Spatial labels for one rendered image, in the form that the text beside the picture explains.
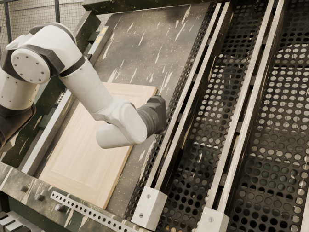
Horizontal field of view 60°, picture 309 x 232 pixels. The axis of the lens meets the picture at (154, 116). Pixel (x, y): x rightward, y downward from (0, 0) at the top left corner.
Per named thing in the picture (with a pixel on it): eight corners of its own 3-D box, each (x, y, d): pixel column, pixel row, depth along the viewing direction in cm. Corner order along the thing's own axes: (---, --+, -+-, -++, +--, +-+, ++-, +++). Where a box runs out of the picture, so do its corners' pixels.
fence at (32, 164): (27, 173, 136) (20, 171, 133) (106, 31, 168) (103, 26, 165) (32, 176, 134) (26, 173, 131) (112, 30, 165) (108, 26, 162)
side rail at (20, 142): (12, 165, 155) (-5, 159, 147) (95, 22, 191) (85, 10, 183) (17, 168, 152) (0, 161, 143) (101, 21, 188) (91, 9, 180)
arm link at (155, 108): (172, 135, 84) (154, 148, 74) (145, 131, 89) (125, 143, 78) (170, 95, 81) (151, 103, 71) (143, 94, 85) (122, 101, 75)
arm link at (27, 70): (34, 2, 56) (13, 71, 70) (-7, 29, 47) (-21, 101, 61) (82, 36, 59) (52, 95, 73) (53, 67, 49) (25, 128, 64)
